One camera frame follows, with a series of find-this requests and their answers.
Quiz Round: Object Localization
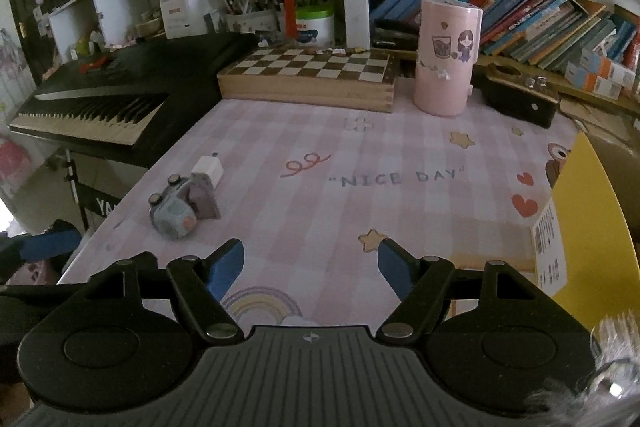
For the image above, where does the black keyboard piano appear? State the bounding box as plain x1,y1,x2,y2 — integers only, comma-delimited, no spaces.
9,32,258,168

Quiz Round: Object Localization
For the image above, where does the grey fluffy fabric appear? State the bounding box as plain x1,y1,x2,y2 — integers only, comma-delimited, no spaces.
525,314,640,418

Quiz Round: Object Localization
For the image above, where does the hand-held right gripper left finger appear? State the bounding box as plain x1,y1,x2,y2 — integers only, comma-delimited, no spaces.
75,238,246,347

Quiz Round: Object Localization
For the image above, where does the white jar green lid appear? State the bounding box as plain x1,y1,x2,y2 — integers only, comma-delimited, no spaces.
295,2,335,48

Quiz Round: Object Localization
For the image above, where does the orange white small box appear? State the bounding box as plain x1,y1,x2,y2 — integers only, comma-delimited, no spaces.
565,61,623,100
582,44,639,84

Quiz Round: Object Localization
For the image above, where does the wooden chessboard box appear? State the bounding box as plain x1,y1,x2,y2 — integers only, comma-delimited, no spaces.
216,47,401,114

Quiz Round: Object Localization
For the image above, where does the desktop with pink checked tablecloth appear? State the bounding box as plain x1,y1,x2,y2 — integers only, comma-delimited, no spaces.
57,94,640,328

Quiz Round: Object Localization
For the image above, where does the white box red label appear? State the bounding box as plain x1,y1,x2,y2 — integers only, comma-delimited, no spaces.
160,0,206,38

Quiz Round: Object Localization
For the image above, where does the black keyboard stand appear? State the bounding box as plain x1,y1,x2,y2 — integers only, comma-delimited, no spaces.
65,149,122,233

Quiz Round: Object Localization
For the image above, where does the row of books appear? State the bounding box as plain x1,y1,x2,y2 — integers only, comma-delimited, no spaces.
370,0,640,80

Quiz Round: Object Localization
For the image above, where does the grey blue toy car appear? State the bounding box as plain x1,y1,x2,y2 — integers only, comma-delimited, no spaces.
148,173,222,240

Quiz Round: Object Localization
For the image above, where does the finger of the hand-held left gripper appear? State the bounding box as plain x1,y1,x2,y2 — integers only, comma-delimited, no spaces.
0,219,82,284
0,283,96,304

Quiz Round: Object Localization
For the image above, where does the orange bottle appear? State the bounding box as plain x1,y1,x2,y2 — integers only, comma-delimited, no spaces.
280,0,299,40

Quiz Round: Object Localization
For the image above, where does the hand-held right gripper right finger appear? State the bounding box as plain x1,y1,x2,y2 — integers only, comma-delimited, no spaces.
375,237,556,347

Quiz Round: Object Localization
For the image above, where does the white charger plug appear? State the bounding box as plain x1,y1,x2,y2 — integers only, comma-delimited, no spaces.
191,151,224,188

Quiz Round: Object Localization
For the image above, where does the yellow cardboard box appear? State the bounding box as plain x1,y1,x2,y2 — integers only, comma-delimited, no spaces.
531,132,640,333

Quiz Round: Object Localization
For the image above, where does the pink cylinder container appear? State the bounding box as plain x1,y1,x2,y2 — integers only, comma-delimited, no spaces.
413,0,483,118

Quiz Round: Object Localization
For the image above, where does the pen holder with pens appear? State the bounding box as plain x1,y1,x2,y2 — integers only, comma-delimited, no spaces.
222,0,282,36

